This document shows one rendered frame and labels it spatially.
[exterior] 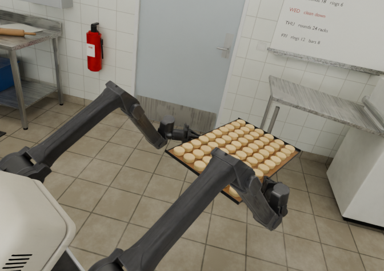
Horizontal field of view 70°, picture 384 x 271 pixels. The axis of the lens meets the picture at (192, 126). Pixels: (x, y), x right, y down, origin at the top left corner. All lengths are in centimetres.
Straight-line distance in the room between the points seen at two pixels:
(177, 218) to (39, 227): 26
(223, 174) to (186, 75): 252
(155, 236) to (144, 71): 274
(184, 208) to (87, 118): 43
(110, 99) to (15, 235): 48
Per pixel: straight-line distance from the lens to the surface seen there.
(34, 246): 61
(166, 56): 310
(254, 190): 73
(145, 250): 61
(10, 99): 347
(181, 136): 135
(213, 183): 63
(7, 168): 90
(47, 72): 383
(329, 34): 296
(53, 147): 88
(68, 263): 93
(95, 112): 89
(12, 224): 58
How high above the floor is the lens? 174
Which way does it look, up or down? 30 degrees down
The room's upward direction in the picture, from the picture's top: 10 degrees clockwise
